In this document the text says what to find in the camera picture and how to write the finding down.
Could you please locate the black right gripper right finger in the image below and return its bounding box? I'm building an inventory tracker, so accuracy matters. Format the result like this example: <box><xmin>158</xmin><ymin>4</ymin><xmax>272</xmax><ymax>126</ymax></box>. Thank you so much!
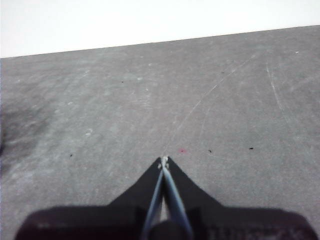
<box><xmin>164</xmin><ymin>156</ymin><xmax>319</xmax><ymax>240</ymax></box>

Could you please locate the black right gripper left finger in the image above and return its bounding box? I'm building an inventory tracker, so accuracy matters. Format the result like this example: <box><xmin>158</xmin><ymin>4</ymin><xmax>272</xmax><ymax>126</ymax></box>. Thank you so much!
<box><xmin>14</xmin><ymin>156</ymin><xmax>165</xmax><ymax>240</ymax></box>

